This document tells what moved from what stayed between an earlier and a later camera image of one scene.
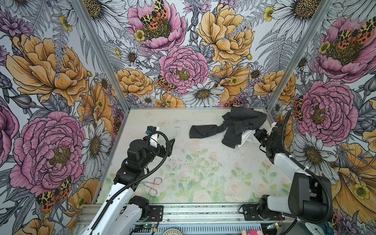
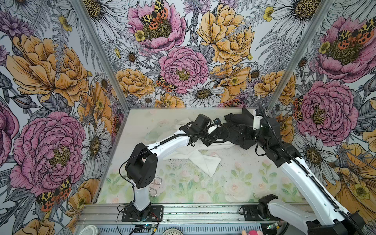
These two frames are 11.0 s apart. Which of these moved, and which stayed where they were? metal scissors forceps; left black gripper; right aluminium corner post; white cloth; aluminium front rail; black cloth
Moved: white cloth; left black gripper
Stayed: black cloth; right aluminium corner post; metal scissors forceps; aluminium front rail
